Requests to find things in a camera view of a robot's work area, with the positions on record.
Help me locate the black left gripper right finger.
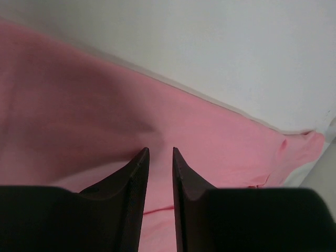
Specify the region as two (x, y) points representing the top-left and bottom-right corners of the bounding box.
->
(172, 148), (335, 251)

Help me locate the light pink t shirt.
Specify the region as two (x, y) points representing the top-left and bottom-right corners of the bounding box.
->
(1, 20), (324, 251)

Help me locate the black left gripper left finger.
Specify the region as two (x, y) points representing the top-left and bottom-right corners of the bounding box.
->
(1, 148), (150, 251)

